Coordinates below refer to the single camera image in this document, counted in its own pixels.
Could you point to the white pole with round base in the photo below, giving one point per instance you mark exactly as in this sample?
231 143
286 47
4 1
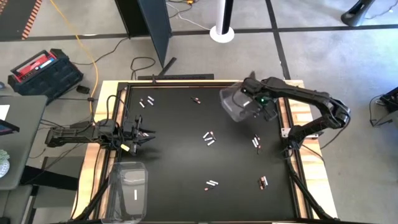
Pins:
222 31

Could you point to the black power adapter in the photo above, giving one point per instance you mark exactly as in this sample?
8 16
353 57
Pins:
83 89

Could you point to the black equipment on cart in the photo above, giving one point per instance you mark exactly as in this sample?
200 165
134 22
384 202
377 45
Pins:
390 99

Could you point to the black stand foot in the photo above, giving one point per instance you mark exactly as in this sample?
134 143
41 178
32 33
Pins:
357 14

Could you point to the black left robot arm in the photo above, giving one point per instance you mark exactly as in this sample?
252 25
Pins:
71 134

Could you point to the black partition foot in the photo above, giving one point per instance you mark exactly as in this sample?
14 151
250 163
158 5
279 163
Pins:
168 66

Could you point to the patterned bowl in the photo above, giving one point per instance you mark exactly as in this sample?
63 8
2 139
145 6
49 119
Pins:
3 163

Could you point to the grey desk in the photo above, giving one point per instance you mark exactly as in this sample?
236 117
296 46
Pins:
21 140

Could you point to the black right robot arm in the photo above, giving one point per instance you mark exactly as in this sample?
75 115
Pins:
311 96

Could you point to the black desk base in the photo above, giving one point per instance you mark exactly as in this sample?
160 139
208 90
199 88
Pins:
49 179

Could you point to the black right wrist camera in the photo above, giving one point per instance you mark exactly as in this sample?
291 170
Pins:
270 113

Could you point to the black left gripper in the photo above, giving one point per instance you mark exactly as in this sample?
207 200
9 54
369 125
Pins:
132 137

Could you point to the grey chair seat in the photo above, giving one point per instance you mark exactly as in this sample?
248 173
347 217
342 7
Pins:
15 205

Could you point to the white paper sheet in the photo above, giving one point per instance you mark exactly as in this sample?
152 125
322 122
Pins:
3 112

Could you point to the red and black toolbox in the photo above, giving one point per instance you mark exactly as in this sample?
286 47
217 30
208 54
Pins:
46 74

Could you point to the black floor bar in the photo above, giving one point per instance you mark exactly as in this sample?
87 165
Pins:
175 76

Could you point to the dark partition panel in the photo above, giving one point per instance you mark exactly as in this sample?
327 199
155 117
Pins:
152 25

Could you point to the yellow tape tag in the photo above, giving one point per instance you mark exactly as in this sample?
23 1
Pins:
125 147

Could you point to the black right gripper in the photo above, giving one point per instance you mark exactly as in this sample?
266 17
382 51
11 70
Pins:
258 91

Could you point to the silver metal bracket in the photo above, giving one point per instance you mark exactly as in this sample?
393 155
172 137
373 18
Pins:
285 132

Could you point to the batteries bottom right pair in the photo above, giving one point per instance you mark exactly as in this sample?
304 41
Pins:
263 182

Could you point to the black copper battery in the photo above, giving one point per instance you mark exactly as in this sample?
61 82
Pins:
197 101
209 188
257 137
261 183
194 99
213 135
258 149

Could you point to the clear plastic bin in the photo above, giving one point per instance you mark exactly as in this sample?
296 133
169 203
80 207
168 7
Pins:
233 105
124 202

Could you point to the black orange-striped floor mat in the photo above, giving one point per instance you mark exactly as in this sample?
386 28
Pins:
15 18

